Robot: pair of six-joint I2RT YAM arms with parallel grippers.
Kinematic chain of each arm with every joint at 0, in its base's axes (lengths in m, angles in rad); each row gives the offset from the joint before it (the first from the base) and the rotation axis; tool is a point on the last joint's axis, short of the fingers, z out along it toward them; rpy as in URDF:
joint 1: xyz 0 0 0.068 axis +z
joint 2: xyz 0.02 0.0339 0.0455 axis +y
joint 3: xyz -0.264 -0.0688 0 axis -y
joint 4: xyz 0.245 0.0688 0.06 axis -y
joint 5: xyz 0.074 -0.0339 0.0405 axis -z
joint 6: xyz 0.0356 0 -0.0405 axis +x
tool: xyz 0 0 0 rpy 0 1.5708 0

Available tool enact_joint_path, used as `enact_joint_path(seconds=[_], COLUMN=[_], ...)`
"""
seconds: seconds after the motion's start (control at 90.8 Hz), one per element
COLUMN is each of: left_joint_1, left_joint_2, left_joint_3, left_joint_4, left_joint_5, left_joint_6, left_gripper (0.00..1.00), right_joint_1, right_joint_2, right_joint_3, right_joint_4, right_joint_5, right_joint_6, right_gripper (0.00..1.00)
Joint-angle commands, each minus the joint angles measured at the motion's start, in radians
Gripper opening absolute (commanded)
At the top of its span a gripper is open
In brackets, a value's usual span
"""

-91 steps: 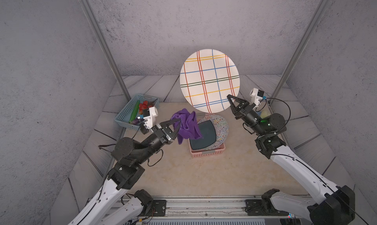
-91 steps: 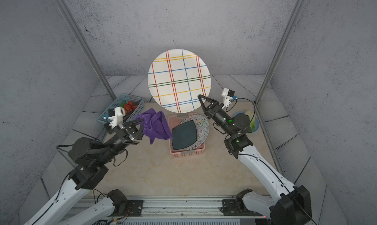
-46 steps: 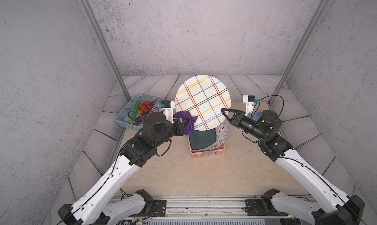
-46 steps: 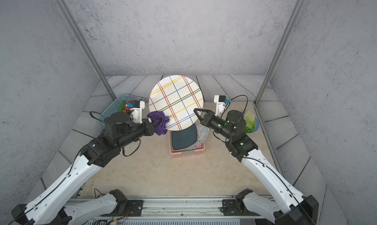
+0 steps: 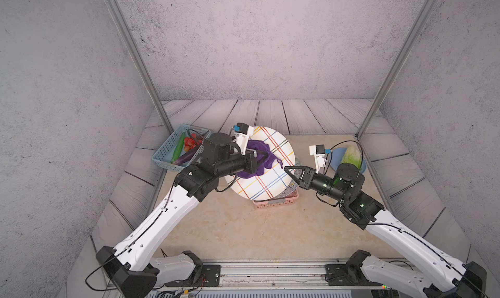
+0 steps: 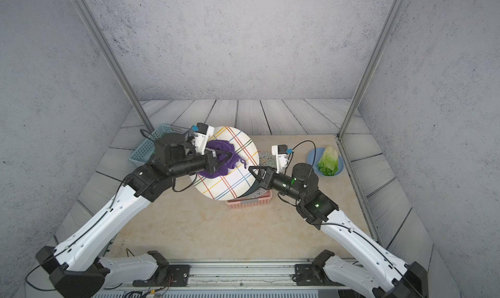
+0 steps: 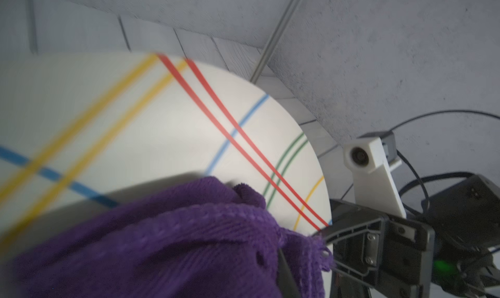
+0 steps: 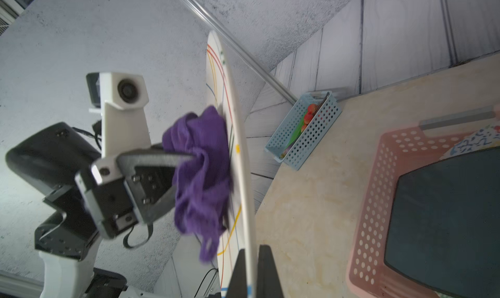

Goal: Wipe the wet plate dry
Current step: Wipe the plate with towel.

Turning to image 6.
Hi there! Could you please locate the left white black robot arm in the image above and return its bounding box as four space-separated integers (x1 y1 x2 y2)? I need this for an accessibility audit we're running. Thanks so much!
36 124 236 297

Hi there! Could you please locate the light blue round plate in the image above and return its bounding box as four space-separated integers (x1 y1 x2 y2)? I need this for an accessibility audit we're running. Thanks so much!
307 148 345 176

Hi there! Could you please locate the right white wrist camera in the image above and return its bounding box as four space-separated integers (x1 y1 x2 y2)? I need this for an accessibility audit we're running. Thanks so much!
272 144 293 174

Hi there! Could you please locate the green lettuce head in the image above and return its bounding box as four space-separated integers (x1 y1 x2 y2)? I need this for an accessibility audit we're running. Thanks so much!
318 146 339 176

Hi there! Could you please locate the right metal frame post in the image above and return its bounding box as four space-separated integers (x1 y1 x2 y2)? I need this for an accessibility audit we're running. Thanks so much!
337 0 405 141

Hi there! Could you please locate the light blue perforated basket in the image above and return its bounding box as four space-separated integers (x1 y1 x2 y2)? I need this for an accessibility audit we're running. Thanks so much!
129 124 188 167

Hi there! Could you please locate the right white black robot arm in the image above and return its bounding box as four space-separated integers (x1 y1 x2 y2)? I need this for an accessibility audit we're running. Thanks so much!
249 163 429 297

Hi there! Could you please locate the plaid striped white plate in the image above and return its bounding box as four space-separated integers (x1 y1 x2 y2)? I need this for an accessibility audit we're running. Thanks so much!
191 126 260 201

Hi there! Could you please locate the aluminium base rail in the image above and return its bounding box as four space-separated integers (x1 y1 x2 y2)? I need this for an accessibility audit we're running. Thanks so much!
70 258 415 298

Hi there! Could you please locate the purple cloth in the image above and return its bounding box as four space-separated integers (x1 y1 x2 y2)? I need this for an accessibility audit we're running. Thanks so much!
198 140 247 179

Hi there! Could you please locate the left metal frame post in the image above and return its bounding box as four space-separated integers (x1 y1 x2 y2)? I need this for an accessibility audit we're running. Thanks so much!
71 0 154 131

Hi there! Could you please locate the metal frame post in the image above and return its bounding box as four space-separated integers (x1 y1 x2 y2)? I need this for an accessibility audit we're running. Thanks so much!
337 0 405 141
71 0 154 131

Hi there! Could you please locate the pink perforated plastic basket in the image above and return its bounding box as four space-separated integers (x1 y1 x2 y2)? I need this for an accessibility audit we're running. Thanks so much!
226 190 273 209

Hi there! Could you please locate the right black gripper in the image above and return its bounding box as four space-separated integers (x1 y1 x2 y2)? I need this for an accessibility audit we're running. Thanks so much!
249 166 308 206

